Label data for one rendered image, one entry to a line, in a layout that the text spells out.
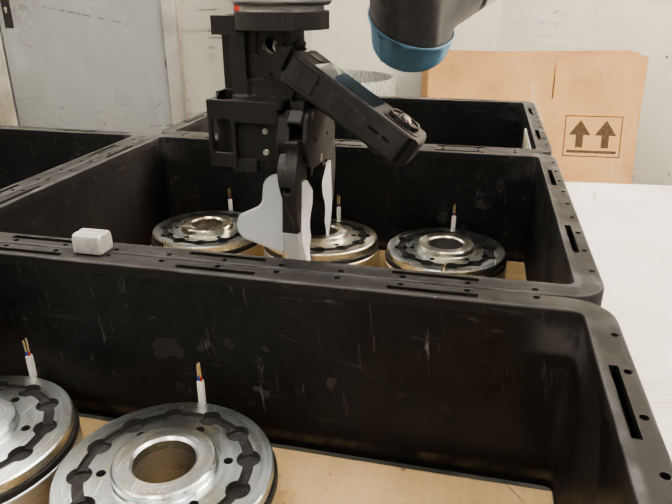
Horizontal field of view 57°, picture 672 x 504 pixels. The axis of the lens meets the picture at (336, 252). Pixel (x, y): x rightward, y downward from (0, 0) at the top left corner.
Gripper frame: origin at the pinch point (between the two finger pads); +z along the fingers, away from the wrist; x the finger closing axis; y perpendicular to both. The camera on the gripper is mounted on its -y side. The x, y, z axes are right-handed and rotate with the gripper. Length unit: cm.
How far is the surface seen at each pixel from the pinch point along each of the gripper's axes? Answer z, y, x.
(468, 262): -0.7, -13.0, -1.4
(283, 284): -7.5, -5.3, 19.8
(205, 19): -8, 151, -267
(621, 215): 15, -34, -68
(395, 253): -0.8, -6.9, -1.3
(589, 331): -7.6, -19.9, 20.6
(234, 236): -0.8, 7.9, -1.2
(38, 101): 36, 251, -249
